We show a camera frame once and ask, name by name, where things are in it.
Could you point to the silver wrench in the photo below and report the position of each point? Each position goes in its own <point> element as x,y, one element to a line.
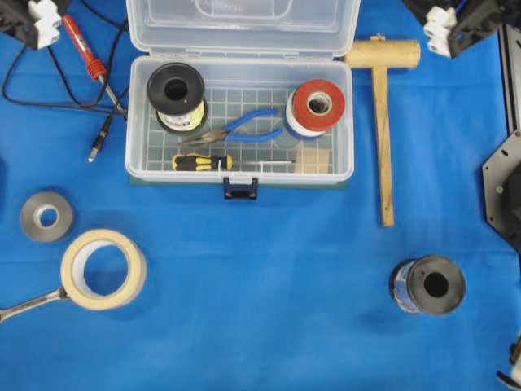
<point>56,295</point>

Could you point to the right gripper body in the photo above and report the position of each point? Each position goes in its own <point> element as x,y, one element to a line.
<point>453,26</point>

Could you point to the red soldering iron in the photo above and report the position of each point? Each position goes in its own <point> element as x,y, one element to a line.
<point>93,63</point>

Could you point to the blue table mat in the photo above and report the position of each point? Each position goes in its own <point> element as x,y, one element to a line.
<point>286,292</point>

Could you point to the blue label solder spool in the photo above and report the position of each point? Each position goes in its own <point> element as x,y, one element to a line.
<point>434,285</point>

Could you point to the red white tape roll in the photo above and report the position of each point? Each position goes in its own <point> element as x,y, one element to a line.
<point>314,108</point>

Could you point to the small wooden block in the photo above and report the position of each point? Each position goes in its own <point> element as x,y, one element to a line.
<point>313,161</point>

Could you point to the beige masking tape roll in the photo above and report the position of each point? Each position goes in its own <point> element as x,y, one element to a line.
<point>103,270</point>

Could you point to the wooden mallet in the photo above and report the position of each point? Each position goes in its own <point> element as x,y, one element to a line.
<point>379,54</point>

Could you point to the blue box latch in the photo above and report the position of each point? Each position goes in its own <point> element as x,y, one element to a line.
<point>240,191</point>

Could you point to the grey tape roll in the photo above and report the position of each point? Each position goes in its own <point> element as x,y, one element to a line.
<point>46,217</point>

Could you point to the yellow black screwdriver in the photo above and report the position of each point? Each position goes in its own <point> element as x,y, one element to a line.
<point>196,162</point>

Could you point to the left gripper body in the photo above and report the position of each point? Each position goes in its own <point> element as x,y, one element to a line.
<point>34,23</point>

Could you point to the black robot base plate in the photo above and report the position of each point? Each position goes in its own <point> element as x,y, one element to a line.
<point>501,180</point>

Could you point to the clear plastic tool box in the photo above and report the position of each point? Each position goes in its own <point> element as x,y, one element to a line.
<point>251,55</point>

